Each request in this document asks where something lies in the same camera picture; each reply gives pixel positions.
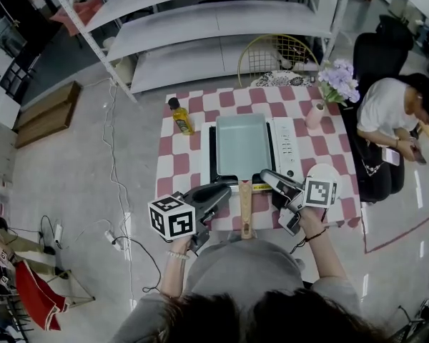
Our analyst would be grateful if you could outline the pink vase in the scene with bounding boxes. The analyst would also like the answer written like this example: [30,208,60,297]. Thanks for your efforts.
[305,100,326,131]

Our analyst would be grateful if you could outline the person's right forearm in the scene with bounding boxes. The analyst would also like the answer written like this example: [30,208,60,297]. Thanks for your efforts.
[298,207,348,282]

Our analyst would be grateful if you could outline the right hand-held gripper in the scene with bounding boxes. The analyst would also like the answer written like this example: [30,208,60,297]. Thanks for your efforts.
[259,169,339,236]

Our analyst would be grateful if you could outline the pink phone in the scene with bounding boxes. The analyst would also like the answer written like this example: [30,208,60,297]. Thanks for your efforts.
[381,146,401,166]

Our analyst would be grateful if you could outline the person's left forearm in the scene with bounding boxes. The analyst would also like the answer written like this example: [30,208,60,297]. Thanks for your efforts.
[159,236,193,299]

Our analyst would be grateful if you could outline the person's grey shirt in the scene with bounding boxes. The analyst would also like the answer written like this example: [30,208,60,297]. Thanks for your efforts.
[110,234,362,343]

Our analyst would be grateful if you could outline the white floor cable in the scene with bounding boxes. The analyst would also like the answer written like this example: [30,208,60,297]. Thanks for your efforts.
[100,77,137,311]

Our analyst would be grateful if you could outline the patterned seat cushion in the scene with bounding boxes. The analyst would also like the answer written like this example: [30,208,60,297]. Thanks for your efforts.
[253,70,314,88]

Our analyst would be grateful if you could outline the black wrist cord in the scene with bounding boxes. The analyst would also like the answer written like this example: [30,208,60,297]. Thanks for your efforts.
[302,228,327,244]

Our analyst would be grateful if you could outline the pink checkered tablecloth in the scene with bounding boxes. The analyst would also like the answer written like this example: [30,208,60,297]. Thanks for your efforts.
[154,86,362,232]

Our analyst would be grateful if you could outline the black office chair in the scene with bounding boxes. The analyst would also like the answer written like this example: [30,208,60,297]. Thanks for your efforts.
[352,14,415,85]

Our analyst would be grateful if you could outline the yellow oil bottle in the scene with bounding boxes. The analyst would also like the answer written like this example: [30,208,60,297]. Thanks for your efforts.
[167,97,196,136]

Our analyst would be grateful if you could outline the white portable stove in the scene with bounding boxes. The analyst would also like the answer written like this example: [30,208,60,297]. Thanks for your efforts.
[199,116,303,193]

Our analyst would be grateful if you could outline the gold wire chair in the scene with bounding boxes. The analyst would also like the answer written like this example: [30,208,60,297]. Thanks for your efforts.
[237,33,321,89]

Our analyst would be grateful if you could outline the white bead bracelet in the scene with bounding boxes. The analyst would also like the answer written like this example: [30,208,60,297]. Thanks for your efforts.
[165,249,190,261]

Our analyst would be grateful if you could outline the brown wooden box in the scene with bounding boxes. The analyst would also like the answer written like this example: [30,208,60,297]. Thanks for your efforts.
[14,80,83,149]

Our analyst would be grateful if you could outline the pink cloth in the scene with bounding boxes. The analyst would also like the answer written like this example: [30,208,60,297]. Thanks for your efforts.
[49,0,104,37]

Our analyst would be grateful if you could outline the teal pan with wooden handle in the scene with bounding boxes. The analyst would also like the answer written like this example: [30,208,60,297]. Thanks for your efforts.
[215,112,277,241]

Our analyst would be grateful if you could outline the white metal shelf rack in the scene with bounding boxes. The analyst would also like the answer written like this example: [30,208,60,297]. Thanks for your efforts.
[44,0,355,103]

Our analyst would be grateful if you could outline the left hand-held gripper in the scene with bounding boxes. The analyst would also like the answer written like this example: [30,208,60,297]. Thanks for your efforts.
[148,183,232,254]

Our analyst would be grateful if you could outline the white round plate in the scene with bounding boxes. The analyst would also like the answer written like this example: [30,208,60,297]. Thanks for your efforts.
[305,163,340,207]

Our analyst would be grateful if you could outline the purple flower bunch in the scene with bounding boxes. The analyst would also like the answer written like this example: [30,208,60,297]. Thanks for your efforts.
[317,58,361,107]

